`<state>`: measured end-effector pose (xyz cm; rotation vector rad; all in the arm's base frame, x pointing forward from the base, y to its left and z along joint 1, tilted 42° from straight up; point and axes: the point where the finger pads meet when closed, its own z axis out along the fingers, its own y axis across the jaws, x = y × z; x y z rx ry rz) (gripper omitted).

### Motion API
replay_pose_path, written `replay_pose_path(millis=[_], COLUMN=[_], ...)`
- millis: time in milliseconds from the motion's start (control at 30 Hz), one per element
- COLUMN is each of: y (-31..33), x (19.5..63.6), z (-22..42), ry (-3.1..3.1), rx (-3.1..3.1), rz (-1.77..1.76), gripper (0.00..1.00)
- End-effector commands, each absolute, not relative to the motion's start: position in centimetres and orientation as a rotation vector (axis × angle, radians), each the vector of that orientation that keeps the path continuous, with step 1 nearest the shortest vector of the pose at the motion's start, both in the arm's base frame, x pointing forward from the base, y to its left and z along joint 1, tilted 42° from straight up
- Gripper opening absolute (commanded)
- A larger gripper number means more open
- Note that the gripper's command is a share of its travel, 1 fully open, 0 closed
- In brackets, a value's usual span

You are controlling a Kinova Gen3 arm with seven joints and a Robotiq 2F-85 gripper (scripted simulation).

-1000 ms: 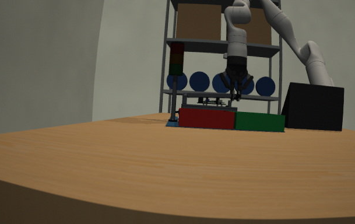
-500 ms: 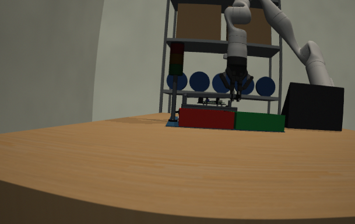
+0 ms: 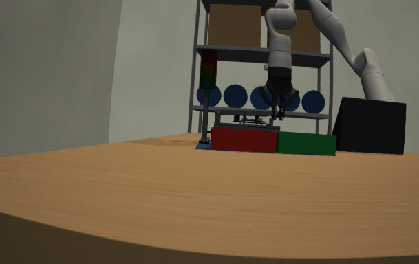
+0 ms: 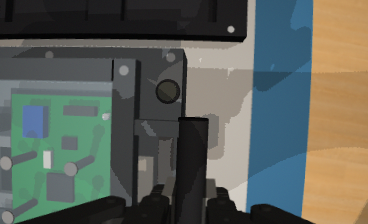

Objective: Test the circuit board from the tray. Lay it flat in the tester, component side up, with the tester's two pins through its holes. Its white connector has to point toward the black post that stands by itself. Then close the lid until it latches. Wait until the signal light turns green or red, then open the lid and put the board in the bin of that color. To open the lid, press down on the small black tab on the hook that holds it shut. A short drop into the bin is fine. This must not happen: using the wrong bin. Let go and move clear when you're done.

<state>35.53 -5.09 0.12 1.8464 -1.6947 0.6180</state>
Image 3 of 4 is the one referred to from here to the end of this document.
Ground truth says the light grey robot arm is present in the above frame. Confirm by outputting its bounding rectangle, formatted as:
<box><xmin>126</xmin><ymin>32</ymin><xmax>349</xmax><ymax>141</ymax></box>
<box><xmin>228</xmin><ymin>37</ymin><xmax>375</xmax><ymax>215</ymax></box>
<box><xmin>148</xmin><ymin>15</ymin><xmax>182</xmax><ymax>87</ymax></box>
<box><xmin>264</xmin><ymin>0</ymin><xmax>395</xmax><ymax>102</ymax></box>

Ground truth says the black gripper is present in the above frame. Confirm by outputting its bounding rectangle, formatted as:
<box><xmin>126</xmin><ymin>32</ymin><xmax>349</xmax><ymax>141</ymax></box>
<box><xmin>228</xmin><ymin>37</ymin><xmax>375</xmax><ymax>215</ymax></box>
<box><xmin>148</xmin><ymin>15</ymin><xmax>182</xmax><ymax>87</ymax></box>
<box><xmin>259</xmin><ymin>67</ymin><xmax>299</xmax><ymax>120</ymax></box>

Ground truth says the green square bin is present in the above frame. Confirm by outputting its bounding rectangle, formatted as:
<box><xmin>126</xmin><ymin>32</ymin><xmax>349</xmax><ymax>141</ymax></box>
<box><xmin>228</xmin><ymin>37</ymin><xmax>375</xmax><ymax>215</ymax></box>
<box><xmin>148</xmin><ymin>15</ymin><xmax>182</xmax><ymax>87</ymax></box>
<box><xmin>273</xmin><ymin>131</ymin><xmax>336</xmax><ymax>155</ymax></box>

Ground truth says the red bin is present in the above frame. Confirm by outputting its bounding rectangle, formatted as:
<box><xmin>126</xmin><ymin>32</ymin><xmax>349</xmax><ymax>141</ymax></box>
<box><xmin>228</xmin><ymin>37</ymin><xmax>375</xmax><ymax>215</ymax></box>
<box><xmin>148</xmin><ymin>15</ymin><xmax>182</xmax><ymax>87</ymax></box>
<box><xmin>211</xmin><ymin>127</ymin><xmax>277</xmax><ymax>153</ymax></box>

